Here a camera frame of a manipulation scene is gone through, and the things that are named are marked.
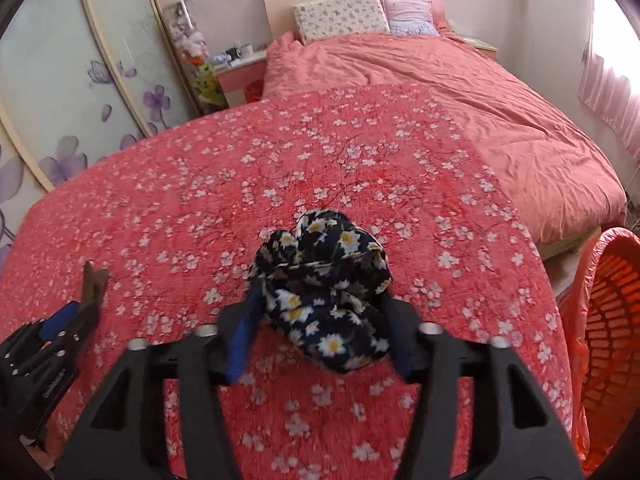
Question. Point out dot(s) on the pink curtain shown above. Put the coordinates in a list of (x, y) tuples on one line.
[(610, 95)]

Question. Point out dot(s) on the floral print pillow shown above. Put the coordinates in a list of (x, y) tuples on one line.
[(340, 17)]

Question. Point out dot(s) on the dark floral scrunchie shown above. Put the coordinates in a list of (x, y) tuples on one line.
[(325, 280)]

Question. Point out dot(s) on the light wooden nightstand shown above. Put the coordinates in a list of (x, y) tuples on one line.
[(480, 45)]

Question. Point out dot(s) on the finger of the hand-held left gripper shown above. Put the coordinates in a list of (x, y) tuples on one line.
[(60, 317), (86, 325)]

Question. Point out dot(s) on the red floral bedspread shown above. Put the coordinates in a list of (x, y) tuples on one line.
[(200, 210)]

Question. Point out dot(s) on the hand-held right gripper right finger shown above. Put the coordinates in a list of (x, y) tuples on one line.
[(402, 352)]

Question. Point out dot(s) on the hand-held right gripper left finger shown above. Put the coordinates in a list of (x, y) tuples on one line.
[(245, 345)]

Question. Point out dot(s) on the orange plastic basket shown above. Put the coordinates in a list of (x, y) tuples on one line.
[(575, 310), (610, 360)]

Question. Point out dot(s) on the pink duvet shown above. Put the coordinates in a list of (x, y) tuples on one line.
[(475, 110)]

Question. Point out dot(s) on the flower print wardrobe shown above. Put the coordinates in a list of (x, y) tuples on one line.
[(60, 85)]

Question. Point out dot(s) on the white mug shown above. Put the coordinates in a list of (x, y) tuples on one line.
[(244, 51)]

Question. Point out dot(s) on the clear tube of plush toys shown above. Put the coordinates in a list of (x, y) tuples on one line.
[(192, 55)]

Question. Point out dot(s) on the pink striped pillow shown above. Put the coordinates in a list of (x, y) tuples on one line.
[(410, 15)]

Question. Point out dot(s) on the pink white nightstand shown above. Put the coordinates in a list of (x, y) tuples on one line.
[(235, 80)]

